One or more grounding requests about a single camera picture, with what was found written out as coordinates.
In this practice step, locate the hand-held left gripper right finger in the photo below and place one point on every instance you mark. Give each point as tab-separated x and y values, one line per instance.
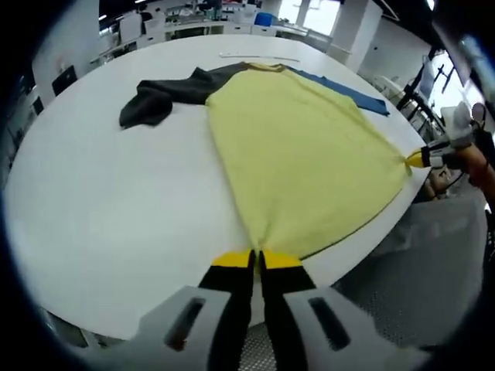
294	309

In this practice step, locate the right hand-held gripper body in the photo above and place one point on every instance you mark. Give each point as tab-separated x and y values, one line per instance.
458	123

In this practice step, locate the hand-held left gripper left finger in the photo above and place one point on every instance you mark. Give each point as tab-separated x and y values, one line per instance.
216	309

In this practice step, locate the yellow grey blue garment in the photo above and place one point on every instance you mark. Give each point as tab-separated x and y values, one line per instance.
294	154

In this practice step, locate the white template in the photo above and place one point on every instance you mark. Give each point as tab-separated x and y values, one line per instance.
232	55

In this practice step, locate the person's right hand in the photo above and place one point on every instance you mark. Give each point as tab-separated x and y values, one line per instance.
464	156

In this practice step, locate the black tripod stand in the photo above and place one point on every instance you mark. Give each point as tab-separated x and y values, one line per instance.
415	89

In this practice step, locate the white side desk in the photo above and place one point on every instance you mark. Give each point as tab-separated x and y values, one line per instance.
390	87

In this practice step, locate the person's grey clothing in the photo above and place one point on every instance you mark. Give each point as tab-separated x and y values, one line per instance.
417	270

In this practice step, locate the plain white pillar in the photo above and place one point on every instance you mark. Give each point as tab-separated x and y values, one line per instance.
356	35

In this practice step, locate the blue plastic bin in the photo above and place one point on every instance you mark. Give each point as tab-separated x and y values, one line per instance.
265	19

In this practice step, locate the long white workbench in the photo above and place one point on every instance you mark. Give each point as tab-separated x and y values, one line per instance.
193	31

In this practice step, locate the white cabinet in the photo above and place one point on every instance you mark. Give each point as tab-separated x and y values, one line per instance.
129	28

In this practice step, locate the white pillar with red mark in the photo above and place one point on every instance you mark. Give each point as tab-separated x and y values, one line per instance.
65	38

